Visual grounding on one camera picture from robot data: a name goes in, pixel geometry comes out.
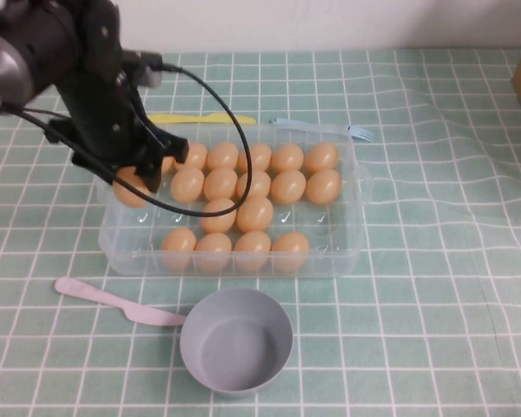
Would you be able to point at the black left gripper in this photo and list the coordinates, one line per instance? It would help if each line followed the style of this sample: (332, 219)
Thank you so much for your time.
(100, 126)

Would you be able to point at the brown egg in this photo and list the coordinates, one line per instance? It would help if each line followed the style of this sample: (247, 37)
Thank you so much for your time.
(187, 185)
(258, 186)
(254, 214)
(219, 223)
(222, 156)
(324, 187)
(288, 187)
(168, 167)
(260, 157)
(213, 254)
(290, 251)
(322, 157)
(220, 184)
(197, 156)
(128, 195)
(252, 252)
(287, 157)
(179, 247)

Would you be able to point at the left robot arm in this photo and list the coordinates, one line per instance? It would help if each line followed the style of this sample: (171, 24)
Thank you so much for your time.
(39, 39)

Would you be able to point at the transparent plastic egg box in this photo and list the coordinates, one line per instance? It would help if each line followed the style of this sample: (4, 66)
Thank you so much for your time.
(330, 234)

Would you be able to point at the yellow plastic knife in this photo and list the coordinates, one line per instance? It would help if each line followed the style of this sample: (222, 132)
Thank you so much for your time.
(178, 119)

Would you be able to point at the pink plastic knife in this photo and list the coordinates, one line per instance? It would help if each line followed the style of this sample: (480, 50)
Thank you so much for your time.
(152, 316)

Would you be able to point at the blue plastic fork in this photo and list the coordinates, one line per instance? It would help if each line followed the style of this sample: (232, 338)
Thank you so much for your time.
(295, 125)

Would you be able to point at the blue-grey round bowl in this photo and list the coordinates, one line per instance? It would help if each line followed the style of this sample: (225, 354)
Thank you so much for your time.
(226, 339)

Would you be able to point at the green checked tablecloth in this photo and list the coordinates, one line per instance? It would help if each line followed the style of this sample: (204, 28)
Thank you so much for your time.
(417, 304)

